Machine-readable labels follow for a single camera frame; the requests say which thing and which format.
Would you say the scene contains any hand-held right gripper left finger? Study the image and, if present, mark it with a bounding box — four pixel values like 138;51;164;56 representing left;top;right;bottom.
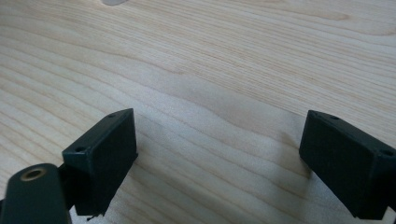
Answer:
58;107;139;218

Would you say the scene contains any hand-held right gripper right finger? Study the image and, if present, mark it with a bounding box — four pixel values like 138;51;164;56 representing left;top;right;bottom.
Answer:
298;109;396;221

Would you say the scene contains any small grey translucent object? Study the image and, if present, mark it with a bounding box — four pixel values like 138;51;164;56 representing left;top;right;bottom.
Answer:
102;0;129;7

